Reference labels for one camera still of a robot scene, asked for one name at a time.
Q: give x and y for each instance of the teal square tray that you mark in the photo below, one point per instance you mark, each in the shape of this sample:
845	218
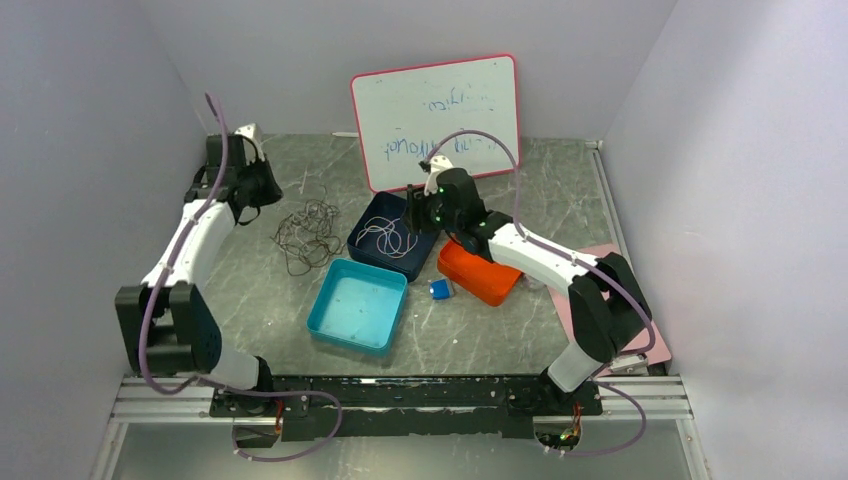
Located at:
358	307

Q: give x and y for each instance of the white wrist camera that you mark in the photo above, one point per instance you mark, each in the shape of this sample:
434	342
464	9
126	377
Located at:
252	134
433	168

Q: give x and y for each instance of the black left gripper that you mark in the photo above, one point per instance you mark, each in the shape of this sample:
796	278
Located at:
273	192

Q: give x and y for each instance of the pink clipboard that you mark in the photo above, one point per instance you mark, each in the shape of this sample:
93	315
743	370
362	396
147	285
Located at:
650	363

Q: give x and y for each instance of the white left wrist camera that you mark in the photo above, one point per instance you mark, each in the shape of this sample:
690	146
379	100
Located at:
252	134

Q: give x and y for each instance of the aluminium frame rail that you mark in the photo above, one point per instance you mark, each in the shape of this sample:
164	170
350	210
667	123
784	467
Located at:
645	431

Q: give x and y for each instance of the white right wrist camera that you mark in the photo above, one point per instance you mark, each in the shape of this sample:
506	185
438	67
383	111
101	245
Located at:
433	168

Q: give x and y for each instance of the clear plastic cup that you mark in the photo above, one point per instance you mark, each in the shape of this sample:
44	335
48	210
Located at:
532	283

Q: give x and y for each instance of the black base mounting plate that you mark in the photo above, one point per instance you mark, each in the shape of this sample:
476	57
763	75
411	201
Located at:
314	406

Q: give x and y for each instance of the orange square tray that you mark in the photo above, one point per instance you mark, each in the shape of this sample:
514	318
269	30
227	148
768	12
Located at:
489	282

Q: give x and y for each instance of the small blue white object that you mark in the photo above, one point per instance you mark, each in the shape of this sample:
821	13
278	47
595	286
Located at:
441	289

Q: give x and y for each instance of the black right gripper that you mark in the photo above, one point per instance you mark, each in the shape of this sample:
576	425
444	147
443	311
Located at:
417	204

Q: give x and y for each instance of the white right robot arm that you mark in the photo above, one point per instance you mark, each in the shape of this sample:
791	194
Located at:
608	309

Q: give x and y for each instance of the dark blue square tray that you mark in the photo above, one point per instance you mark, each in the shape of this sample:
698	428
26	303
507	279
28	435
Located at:
380	238

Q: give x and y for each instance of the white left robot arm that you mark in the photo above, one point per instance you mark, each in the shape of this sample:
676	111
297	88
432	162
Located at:
167	327

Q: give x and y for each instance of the pink-framed whiteboard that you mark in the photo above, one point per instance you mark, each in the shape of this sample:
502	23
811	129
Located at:
467	110

